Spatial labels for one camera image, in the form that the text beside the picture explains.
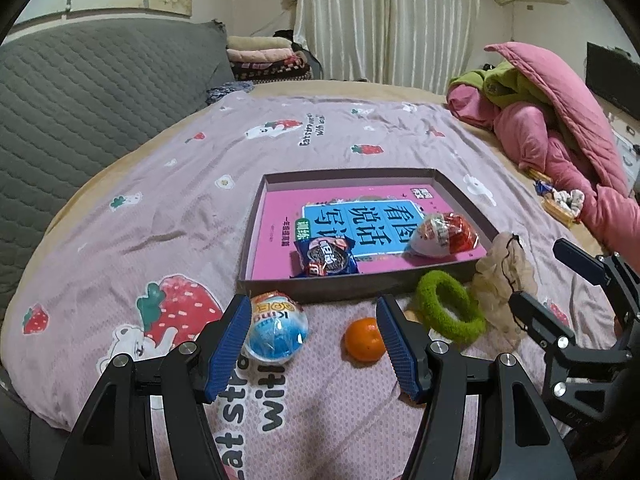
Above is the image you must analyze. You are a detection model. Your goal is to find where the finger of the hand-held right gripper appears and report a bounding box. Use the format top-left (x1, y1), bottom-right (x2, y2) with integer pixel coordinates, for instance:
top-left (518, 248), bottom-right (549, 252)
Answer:
top-left (508, 291), bottom-right (626, 403)
top-left (553, 238), bottom-right (640, 321)

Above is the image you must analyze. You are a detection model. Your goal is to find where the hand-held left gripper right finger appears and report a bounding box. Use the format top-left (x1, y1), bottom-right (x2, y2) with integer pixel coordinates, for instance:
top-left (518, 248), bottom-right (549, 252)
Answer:
top-left (375, 294), bottom-right (576, 480)

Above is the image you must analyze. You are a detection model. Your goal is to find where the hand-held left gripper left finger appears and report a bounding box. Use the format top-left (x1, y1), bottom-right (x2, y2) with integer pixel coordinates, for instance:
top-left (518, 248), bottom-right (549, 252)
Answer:
top-left (55, 294), bottom-right (253, 480)

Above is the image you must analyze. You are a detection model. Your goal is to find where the orange tangerine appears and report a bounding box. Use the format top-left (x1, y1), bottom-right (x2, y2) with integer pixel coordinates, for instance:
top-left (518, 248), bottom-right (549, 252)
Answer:
top-left (343, 317), bottom-right (388, 362)

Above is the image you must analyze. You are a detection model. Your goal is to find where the blue and white surprise egg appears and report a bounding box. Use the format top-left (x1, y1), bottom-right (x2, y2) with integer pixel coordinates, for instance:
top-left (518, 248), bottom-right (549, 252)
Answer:
top-left (243, 290), bottom-right (311, 363)

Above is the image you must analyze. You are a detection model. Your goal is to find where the green fuzzy hair ring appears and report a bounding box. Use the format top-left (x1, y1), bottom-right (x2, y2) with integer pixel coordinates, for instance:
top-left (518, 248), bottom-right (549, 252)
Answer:
top-left (415, 270), bottom-right (488, 346)

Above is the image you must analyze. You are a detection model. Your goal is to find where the shallow grey cardboard box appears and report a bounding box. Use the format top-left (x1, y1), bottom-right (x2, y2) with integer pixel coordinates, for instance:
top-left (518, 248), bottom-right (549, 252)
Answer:
top-left (236, 167), bottom-right (501, 306)

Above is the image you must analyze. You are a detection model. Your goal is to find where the small wicker basket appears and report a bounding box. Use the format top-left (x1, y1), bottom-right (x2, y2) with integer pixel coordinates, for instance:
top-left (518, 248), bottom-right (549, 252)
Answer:
top-left (542, 197), bottom-right (577, 224)

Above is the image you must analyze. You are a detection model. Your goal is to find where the white floral scrunchie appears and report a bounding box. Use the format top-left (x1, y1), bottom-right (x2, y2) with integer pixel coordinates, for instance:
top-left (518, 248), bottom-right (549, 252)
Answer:
top-left (555, 189), bottom-right (587, 219)

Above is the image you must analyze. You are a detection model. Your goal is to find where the blue cookie packet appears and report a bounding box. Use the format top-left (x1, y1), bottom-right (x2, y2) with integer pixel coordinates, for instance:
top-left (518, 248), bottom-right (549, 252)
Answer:
top-left (291, 236), bottom-right (361, 279)

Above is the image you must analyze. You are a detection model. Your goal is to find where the red and white surprise egg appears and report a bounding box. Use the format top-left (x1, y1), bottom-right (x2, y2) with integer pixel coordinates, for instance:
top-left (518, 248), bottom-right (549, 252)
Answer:
top-left (407, 212), bottom-right (480, 260)

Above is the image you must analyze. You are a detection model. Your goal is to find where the pink and blue book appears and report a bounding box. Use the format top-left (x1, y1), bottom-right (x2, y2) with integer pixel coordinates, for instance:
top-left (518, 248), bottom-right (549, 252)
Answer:
top-left (250, 184), bottom-right (493, 278)

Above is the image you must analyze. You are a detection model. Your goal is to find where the pink quilt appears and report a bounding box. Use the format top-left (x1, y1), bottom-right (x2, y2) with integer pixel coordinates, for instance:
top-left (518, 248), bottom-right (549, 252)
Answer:
top-left (446, 42), bottom-right (640, 256)

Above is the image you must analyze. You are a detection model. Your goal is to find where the black television screen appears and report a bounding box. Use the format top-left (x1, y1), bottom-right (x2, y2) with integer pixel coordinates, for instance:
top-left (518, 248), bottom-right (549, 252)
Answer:
top-left (586, 41), bottom-right (640, 121)

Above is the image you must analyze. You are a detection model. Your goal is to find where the green garment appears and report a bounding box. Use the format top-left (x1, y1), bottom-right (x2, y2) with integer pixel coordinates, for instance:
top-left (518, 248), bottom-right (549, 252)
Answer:
top-left (448, 60), bottom-right (561, 111)

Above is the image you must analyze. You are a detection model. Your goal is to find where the blue grey knitted cloth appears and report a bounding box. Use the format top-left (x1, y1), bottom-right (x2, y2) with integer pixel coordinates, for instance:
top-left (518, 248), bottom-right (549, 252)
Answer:
top-left (206, 81), bottom-right (256, 106)

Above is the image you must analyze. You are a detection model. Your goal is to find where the dark patterned folded blanket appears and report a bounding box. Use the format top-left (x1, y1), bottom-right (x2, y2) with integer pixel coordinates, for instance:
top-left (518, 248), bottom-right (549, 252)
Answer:
top-left (234, 57), bottom-right (322, 85)

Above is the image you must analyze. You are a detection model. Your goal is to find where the grey quilted headboard cover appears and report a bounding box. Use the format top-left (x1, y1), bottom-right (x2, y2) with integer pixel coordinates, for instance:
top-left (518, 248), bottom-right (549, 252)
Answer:
top-left (0, 19), bottom-right (236, 321)

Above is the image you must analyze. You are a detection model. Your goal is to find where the pink folded blanket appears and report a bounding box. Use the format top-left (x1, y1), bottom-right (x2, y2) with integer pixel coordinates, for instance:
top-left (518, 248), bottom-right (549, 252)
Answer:
top-left (227, 47), bottom-right (297, 64)

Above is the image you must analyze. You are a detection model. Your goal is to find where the beige folded blanket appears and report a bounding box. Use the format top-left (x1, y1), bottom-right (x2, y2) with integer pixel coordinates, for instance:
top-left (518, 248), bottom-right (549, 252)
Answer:
top-left (227, 35), bottom-right (293, 52)

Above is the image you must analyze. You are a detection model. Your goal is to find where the white pleated curtain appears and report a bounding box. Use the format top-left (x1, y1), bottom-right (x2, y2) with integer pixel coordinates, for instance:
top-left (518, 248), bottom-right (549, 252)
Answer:
top-left (292, 0), bottom-right (483, 96)

